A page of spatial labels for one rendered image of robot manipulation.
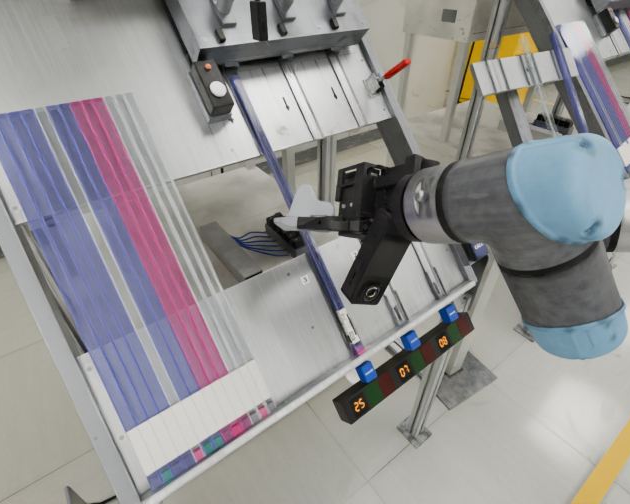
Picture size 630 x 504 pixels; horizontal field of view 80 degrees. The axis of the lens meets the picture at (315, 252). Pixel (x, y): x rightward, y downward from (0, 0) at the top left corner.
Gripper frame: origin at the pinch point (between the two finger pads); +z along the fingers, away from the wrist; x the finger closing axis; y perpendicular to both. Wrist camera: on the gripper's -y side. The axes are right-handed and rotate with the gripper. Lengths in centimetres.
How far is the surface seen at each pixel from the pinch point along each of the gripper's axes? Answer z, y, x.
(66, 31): 17.0, 24.7, 34.6
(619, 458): 5, -55, -122
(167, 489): 2.0, -34.0, 17.0
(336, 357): 4.3, -19.3, -8.1
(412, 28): 64, 96, -73
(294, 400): 1.9, -24.7, 0.3
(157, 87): 14.9, 19.9, 22.4
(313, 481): 50, -69, -37
